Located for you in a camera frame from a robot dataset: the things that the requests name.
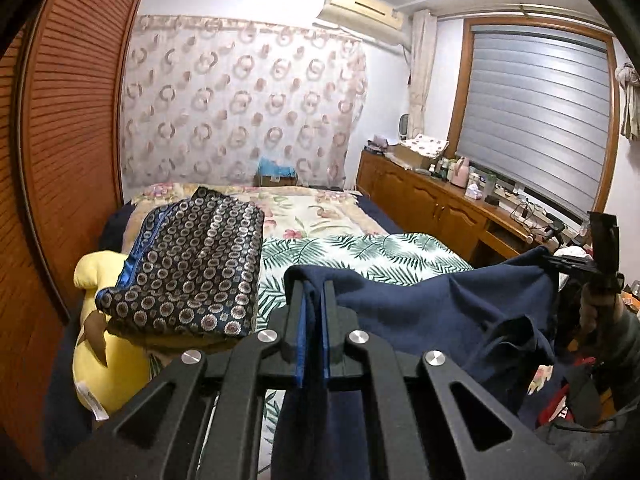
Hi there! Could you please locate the wooden louvered wardrobe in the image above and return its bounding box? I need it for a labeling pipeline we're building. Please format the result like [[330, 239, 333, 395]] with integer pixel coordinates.
[[1, 0, 140, 479]]

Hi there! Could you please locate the wall air conditioner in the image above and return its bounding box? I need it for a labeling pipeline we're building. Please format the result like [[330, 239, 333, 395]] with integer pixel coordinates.
[[317, 0, 411, 49]]

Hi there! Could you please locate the floral bed blanket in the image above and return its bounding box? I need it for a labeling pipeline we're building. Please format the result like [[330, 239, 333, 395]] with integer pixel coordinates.
[[122, 183, 400, 254]]

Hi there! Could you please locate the wooden sideboard cabinet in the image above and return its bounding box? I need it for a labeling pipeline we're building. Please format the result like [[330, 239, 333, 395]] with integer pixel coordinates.
[[356, 151, 542, 268]]

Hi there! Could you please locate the polka dot cloth box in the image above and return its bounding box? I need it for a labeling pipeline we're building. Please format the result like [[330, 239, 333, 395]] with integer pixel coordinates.
[[392, 134, 448, 169]]

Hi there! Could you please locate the navy blue t-shirt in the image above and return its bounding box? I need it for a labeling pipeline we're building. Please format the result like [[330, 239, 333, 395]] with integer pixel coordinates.
[[271, 249, 568, 479]]

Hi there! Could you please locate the person right hand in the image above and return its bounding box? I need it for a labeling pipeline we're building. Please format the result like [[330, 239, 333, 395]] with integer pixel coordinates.
[[579, 284, 626, 344]]

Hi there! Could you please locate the blue item cardboard box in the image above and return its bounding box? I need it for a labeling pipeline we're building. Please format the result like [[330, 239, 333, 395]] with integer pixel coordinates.
[[254, 158, 298, 188]]

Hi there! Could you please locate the circle pattern curtain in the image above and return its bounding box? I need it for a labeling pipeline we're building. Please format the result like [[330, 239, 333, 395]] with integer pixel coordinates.
[[120, 14, 368, 192]]

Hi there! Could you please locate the yellow plush pillow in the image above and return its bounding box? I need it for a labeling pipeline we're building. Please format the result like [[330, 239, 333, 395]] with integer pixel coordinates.
[[71, 250, 241, 418]]

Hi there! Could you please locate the hanging beige cloth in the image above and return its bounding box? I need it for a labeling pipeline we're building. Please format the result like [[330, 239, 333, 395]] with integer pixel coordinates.
[[615, 61, 640, 141]]

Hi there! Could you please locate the dotted dark folded garment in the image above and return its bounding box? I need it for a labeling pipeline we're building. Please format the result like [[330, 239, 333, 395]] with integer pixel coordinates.
[[96, 186, 265, 338]]

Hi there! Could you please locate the pink kettle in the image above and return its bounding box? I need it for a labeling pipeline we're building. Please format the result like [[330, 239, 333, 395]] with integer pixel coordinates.
[[449, 157, 470, 188]]

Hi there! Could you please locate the palm leaf print sheet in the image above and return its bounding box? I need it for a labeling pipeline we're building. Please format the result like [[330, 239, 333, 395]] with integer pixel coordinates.
[[252, 231, 474, 461]]

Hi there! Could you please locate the grey window blind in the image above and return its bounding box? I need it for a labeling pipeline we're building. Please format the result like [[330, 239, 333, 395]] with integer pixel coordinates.
[[457, 24, 612, 221]]

